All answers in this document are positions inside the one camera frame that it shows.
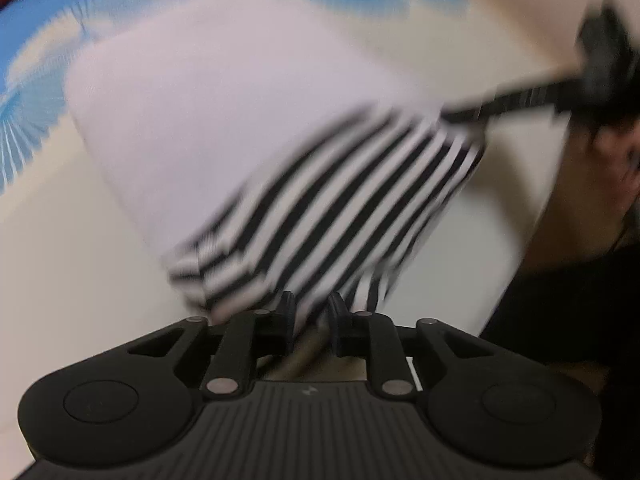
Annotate striped black and white hoodie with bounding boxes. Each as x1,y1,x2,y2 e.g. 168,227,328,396
64,0,487,328

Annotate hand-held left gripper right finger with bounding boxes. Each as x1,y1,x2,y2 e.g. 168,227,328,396
327,292,493,399

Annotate person's right forearm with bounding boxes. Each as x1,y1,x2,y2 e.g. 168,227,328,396
520,122,640,273

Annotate blue and white printed bedsheet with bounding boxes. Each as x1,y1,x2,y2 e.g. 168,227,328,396
0,0,608,480

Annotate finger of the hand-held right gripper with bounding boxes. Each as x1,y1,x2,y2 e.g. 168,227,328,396
440,71,587,127

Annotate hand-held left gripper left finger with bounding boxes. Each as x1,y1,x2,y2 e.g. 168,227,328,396
125,291,297,400

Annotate person's right hand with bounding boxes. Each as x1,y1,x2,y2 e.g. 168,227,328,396
590,119,640,196

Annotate person's black clothing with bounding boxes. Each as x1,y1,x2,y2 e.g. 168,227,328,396
477,232,640,480

